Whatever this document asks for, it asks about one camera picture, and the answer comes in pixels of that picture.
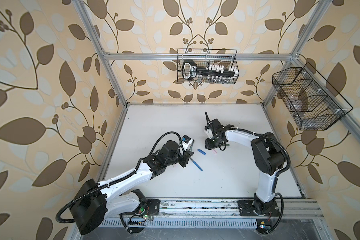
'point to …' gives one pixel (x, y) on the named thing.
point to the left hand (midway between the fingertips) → (193, 151)
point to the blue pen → (201, 169)
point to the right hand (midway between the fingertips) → (209, 147)
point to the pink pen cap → (214, 151)
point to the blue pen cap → (203, 152)
